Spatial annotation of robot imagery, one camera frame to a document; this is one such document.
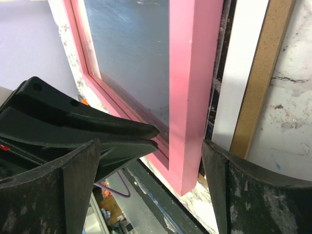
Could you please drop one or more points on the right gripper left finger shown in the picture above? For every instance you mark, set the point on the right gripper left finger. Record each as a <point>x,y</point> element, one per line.
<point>52,198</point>

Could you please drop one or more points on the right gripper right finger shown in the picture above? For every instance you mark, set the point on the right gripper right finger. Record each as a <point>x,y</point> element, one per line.
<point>249,199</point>

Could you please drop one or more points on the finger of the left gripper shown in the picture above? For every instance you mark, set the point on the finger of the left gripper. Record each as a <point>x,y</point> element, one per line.
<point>38,99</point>
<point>28,143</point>

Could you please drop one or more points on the pink picture frame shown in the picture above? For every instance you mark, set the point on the pink picture frame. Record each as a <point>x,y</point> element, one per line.
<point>194,27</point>

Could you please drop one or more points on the seascape photo print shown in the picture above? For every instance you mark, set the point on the seascape photo print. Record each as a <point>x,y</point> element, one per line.
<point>246,28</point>

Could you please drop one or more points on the brown fibreboard backing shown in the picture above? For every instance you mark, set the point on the brown fibreboard backing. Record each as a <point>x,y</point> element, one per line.
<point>271,37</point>

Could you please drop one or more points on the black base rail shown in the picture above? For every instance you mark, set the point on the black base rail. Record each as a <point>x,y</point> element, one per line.
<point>167,209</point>

